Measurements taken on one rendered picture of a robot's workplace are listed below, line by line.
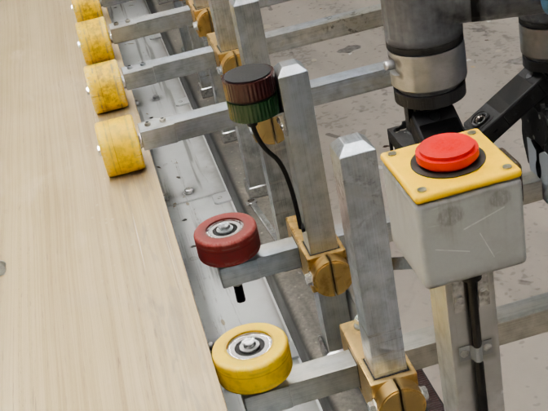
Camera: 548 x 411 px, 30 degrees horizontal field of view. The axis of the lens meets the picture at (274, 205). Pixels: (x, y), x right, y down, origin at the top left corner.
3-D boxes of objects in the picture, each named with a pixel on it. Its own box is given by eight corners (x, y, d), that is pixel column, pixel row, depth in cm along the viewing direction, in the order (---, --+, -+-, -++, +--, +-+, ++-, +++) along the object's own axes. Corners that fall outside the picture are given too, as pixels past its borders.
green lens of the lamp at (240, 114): (274, 96, 120) (271, 79, 119) (286, 115, 114) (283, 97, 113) (225, 108, 119) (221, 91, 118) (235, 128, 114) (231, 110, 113)
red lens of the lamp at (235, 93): (271, 77, 118) (267, 59, 117) (282, 95, 113) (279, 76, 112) (220, 89, 118) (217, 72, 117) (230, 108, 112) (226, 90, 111)
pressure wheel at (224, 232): (264, 276, 136) (248, 201, 131) (277, 307, 129) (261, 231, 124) (205, 292, 135) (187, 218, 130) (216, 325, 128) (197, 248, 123)
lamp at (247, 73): (298, 218, 127) (267, 58, 117) (310, 240, 123) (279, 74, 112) (253, 231, 127) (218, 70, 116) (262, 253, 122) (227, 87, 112)
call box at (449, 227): (485, 223, 72) (477, 125, 69) (529, 272, 66) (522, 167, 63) (392, 249, 72) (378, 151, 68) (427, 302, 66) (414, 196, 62)
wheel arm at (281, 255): (532, 195, 137) (530, 167, 135) (543, 206, 134) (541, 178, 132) (219, 281, 132) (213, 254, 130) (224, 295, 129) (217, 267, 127)
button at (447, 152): (466, 148, 68) (463, 125, 67) (490, 173, 64) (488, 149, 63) (408, 164, 67) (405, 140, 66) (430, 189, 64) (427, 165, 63)
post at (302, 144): (355, 382, 140) (298, 54, 117) (364, 396, 137) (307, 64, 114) (331, 388, 139) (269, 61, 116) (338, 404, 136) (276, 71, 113)
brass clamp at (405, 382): (391, 346, 116) (386, 310, 113) (434, 420, 104) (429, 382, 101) (339, 361, 115) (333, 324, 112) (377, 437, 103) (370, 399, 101)
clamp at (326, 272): (326, 239, 137) (320, 207, 135) (356, 291, 125) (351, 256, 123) (286, 250, 136) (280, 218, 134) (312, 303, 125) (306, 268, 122)
